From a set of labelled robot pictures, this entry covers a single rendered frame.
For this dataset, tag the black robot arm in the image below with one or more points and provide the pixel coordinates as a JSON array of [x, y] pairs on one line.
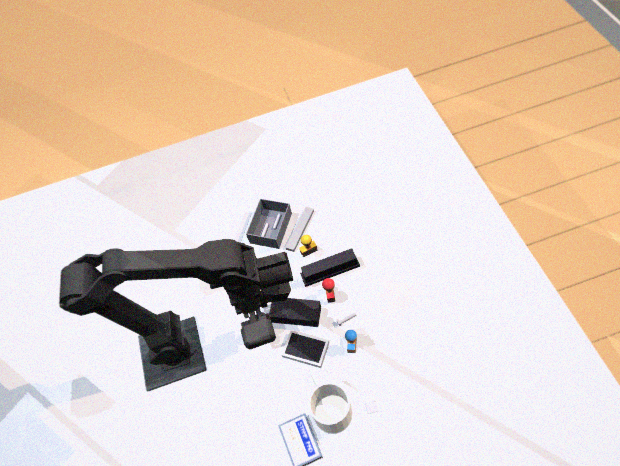
[[221, 263]]

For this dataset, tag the blue-handled stamp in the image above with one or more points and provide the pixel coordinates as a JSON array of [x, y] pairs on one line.
[[351, 337]]

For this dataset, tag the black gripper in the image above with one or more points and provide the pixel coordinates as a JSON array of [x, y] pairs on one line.
[[258, 330]]

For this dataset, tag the yellow rubber stamp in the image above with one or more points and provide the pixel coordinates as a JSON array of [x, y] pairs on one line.
[[308, 247]]

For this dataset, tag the white mug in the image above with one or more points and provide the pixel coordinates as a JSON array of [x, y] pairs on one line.
[[329, 405]]

